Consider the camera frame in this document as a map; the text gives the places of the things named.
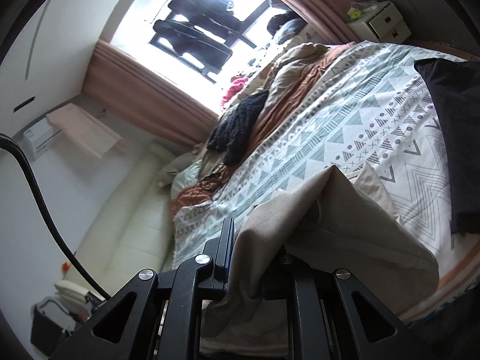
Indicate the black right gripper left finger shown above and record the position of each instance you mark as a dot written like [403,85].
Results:
[156,315]

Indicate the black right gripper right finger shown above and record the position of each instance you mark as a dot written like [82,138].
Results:
[334,316]

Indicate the beige jacket with paisley lining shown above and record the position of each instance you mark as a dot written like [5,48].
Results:
[330,221]

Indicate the dark hanging clothes at window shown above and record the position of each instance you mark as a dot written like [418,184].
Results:
[199,28]

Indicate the black knitted garment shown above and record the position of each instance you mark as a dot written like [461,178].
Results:
[231,137]

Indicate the geometric patterned bed cover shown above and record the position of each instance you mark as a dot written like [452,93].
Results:
[370,108]

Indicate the pink curtain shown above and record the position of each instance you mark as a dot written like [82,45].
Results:
[121,85]

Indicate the rust and beige crumpled duvet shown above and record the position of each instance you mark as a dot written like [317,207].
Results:
[288,82]

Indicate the pink red garment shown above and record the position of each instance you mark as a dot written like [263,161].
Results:
[237,83]

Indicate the dark pillow by window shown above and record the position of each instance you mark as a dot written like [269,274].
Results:
[285,26]

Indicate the white bedside drawer cabinet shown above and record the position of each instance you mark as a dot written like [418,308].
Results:
[384,24]

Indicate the white wall air conditioner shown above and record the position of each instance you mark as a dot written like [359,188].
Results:
[39,137]

